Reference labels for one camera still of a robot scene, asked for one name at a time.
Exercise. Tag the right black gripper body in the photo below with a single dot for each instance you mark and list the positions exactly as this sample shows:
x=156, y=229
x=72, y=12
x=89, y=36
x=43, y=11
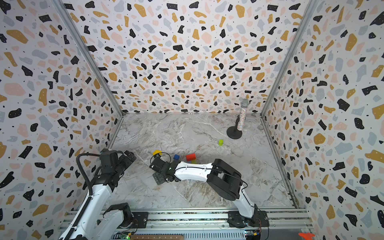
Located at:
x=157, y=167

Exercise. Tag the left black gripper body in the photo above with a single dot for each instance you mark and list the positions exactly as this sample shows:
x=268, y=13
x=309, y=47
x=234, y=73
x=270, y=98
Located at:
x=123, y=162

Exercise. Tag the red block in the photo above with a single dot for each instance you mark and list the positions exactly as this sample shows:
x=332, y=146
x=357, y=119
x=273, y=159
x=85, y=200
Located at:
x=190, y=157

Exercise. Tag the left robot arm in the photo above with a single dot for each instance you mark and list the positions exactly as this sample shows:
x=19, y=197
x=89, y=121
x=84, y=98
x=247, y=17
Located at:
x=85, y=225

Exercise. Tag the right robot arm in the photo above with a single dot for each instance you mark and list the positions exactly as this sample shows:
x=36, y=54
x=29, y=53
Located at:
x=223, y=179

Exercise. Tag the yellow half-round block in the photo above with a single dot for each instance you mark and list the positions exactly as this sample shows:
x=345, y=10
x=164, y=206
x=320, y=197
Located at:
x=157, y=153

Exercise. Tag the wooden strip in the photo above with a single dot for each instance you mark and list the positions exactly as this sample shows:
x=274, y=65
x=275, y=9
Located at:
x=157, y=237

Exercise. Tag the glitter microphone on stand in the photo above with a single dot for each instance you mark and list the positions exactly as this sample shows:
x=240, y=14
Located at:
x=235, y=132

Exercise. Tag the aluminium mounting rail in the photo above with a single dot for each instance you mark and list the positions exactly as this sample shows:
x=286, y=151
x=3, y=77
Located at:
x=210, y=224

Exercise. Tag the red clamp handle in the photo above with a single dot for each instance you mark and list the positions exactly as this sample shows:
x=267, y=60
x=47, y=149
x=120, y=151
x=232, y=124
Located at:
x=307, y=236

